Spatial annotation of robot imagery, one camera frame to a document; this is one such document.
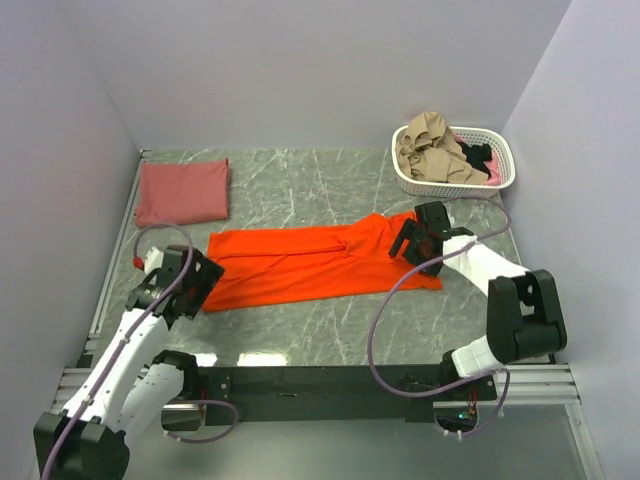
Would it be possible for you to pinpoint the black garment in basket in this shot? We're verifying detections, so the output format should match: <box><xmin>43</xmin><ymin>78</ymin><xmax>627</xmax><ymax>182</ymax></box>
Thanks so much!
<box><xmin>457</xmin><ymin>141</ymin><xmax>493</xmax><ymax>178</ymax></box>

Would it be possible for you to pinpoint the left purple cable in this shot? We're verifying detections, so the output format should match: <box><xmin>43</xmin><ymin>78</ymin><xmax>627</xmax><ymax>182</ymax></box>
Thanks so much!
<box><xmin>39</xmin><ymin>223</ymin><xmax>196</xmax><ymax>480</ymax></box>

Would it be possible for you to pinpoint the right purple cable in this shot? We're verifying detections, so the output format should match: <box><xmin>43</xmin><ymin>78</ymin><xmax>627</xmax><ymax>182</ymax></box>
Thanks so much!
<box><xmin>367</xmin><ymin>195</ymin><xmax>512</xmax><ymax>441</ymax></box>

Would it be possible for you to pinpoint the purple cable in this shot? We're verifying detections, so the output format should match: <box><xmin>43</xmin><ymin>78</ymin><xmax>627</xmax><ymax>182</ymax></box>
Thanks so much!
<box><xmin>367</xmin><ymin>195</ymin><xmax>512</xmax><ymax>441</ymax></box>
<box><xmin>39</xmin><ymin>223</ymin><xmax>196</xmax><ymax>480</ymax></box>

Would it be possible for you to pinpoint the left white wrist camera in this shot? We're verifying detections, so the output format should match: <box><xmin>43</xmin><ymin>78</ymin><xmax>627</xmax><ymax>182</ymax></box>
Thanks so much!
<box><xmin>133</xmin><ymin>246</ymin><xmax>164</xmax><ymax>274</ymax></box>

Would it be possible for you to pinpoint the beige crumpled t-shirt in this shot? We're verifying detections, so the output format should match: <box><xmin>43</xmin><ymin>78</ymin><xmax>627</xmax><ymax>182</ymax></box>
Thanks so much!
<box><xmin>395</xmin><ymin>112</ymin><xmax>488</xmax><ymax>185</ymax></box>

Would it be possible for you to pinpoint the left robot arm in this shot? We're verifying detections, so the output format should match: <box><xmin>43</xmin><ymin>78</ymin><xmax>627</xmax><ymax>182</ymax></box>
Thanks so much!
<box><xmin>33</xmin><ymin>245</ymin><xmax>224</xmax><ymax>479</ymax></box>

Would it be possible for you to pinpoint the white plastic laundry basket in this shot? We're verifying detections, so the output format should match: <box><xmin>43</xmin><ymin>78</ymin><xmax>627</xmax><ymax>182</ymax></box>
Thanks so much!
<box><xmin>390</xmin><ymin>124</ymin><xmax>517</xmax><ymax>200</ymax></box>

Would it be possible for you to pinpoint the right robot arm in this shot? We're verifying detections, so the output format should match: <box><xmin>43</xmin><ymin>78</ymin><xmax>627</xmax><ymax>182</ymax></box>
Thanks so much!
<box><xmin>389</xmin><ymin>201</ymin><xmax>568</xmax><ymax>396</ymax></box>

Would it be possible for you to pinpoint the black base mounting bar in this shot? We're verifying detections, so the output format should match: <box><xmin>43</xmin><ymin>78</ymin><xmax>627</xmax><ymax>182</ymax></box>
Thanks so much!
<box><xmin>199</xmin><ymin>366</ymin><xmax>497</xmax><ymax>423</ymax></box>

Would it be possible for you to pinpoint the pink garment in basket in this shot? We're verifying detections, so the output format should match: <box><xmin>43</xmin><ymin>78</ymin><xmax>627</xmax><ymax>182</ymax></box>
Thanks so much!
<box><xmin>485</xmin><ymin>158</ymin><xmax>502</xmax><ymax>187</ymax></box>

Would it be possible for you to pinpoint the orange t-shirt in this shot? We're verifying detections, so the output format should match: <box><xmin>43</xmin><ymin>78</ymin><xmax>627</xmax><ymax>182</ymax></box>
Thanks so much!
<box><xmin>202</xmin><ymin>211</ymin><xmax>415</xmax><ymax>313</ymax></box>

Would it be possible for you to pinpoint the folded pink t-shirt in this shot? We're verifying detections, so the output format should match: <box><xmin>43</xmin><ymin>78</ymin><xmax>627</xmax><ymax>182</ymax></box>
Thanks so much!
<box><xmin>135</xmin><ymin>159</ymin><xmax>231</xmax><ymax>228</ymax></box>

